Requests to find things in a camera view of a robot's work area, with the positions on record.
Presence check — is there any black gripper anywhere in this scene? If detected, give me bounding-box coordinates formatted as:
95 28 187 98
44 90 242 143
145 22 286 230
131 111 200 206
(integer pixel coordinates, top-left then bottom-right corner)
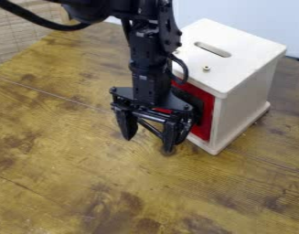
109 73 195 154

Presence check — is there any black metal drawer handle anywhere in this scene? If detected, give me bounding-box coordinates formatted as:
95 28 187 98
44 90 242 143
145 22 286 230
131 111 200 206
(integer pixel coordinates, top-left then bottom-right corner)
136 90 205 146

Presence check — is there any red drawer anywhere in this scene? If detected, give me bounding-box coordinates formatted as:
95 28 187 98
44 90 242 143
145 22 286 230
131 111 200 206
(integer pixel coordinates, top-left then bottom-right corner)
152 78 216 143

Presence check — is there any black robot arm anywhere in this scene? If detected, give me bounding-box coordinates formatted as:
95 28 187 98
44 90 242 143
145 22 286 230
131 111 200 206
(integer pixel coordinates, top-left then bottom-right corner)
0 0 196 153

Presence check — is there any white wooden box cabinet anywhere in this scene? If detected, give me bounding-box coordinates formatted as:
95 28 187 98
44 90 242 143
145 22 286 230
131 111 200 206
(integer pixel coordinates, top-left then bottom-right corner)
176 18 286 154

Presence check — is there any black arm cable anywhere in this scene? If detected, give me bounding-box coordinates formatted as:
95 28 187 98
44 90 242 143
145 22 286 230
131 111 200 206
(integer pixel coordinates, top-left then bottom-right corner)
0 0 191 86

